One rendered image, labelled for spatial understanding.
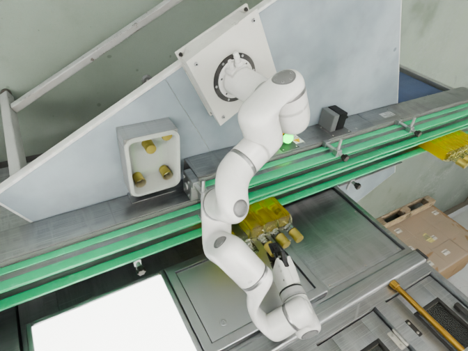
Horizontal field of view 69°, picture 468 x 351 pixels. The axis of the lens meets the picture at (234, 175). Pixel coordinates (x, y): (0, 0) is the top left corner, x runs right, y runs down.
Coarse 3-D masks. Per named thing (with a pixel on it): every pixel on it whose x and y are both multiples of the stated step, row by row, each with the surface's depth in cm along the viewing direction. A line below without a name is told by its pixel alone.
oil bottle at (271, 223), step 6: (252, 204) 127; (258, 204) 128; (264, 204) 128; (258, 210) 125; (264, 210) 125; (258, 216) 124; (264, 216) 123; (270, 216) 123; (264, 222) 121; (270, 222) 121; (276, 222) 121; (270, 228) 120; (270, 234) 122
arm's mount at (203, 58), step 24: (216, 24) 101; (240, 24) 98; (192, 48) 98; (216, 48) 98; (240, 48) 103; (264, 48) 108; (192, 72) 98; (216, 72) 102; (264, 72) 113; (216, 96) 107
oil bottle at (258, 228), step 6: (252, 210) 125; (252, 216) 123; (246, 222) 120; (252, 222) 120; (258, 222) 120; (252, 228) 118; (258, 228) 118; (264, 228) 119; (252, 234) 119; (258, 234) 118; (258, 240) 120
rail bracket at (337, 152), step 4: (328, 140) 142; (340, 140) 134; (324, 144) 141; (328, 144) 140; (340, 144) 135; (332, 148) 138; (336, 148) 137; (332, 152) 138; (336, 152) 136; (340, 152) 136; (336, 156) 137; (340, 156) 136; (344, 156) 134; (348, 156) 134; (344, 160) 134
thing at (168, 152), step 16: (128, 144) 100; (160, 144) 114; (176, 144) 109; (128, 160) 103; (144, 160) 115; (160, 160) 118; (176, 160) 113; (128, 176) 107; (144, 176) 119; (160, 176) 120; (176, 176) 118; (144, 192) 114
